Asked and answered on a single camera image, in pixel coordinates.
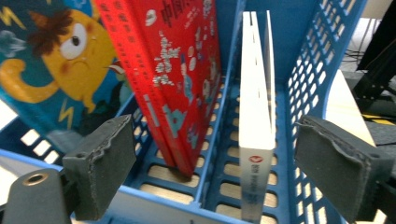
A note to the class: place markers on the dark blue cartoon book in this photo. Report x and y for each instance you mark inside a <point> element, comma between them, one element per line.
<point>62,62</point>

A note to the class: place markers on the white green-leaf picture book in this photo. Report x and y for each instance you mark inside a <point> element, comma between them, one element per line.
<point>255,93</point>

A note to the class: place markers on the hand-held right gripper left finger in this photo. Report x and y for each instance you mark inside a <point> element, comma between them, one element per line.
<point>99,165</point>

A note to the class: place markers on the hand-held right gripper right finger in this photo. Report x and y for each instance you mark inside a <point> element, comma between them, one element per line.
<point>336,165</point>

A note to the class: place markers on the blue plastic file rack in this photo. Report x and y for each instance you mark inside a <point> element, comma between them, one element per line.
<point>286,37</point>

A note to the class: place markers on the red picture book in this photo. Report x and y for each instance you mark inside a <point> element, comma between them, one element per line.
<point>128,62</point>
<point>186,46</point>

